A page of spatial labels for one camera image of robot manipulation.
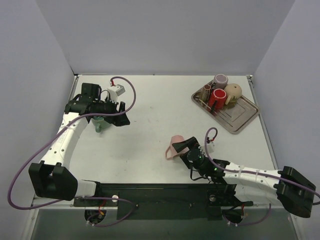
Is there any pink ceramic mug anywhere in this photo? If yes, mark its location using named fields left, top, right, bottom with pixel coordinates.
left=164, top=134, right=191, bottom=161

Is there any green ceramic mug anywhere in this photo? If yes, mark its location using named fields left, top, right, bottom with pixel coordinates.
left=91, top=116, right=111, bottom=133

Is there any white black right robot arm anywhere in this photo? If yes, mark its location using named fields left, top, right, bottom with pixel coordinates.
left=172, top=137, right=316, bottom=218

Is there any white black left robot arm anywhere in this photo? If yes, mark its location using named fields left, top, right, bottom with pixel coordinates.
left=28, top=83, right=130, bottom=206

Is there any red mug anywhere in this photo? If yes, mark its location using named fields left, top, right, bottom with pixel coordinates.
left=208, top=88, right=227, bottom=109

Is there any beige round mug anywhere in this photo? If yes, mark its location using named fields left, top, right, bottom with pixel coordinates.
left=224, top=83, right=242, bottom=105

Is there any purple mug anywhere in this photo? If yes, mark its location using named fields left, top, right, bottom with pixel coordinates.
left=213, top=74, right=229, bottom=89

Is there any brown patterned cup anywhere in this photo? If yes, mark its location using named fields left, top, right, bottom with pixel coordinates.
left=200, top=84, right=212, bottom=102

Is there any metal serving tray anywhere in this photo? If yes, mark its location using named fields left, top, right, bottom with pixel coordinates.
left=191, top=82, right=260, bottom=135

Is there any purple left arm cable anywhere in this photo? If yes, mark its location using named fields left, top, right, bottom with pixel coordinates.
left=7, top=76, right=138, bottom=228

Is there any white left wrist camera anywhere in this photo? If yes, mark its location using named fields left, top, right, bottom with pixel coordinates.
left=107, top=84, right=126, bottom=103

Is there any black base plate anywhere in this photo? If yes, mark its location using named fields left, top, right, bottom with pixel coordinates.
left=73, top=183, right=253, bottom=220

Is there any aluminium rail frame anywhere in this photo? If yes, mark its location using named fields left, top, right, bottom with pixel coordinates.
left=29, top=74, right=300, bottom=211

